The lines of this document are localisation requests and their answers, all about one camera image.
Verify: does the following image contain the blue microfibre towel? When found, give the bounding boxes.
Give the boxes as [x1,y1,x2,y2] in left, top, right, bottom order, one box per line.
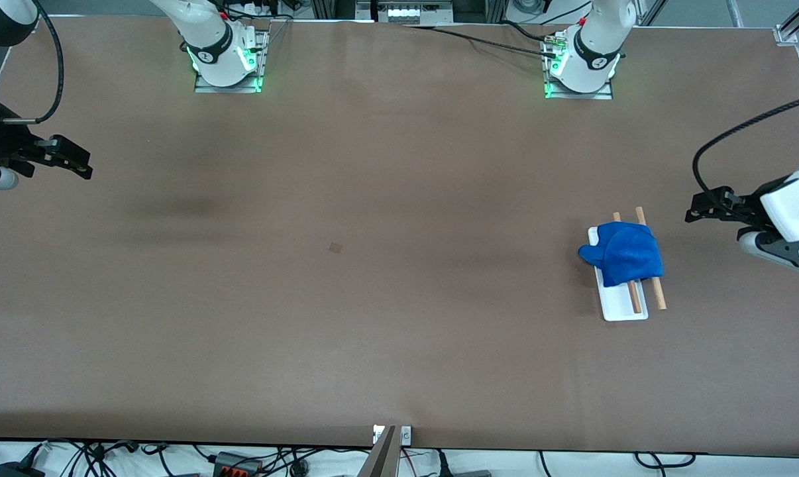
[577,221,665,289]

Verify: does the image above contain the white rack with wooden rods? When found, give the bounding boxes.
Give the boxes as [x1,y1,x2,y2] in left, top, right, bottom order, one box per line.
[588,206,668,323]

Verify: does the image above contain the black box with orange connectors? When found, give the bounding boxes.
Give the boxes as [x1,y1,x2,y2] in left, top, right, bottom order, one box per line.
[213,451,266,477]

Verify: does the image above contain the white power strip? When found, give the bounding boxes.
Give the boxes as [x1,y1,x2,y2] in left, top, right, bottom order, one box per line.
[376,0,454,25]

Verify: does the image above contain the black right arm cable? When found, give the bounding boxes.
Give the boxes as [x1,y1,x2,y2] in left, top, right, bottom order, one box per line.
[1,0,65,126]

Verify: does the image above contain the aluminium frame profile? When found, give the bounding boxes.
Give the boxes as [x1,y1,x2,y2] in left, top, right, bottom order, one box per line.
[774,0,799,46]

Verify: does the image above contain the black looped floor cable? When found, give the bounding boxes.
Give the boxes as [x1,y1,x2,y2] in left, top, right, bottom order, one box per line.
[634,452,698,469]

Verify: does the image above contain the black cable on table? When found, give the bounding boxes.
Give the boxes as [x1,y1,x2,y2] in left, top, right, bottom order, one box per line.
[405,24,560,59]

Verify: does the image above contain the small metal bracket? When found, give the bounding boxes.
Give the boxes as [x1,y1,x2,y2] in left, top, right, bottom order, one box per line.
[372,425,413,445]

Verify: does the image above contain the grey camera post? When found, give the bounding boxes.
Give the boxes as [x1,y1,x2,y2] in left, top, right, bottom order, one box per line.
[358,425,401,477]

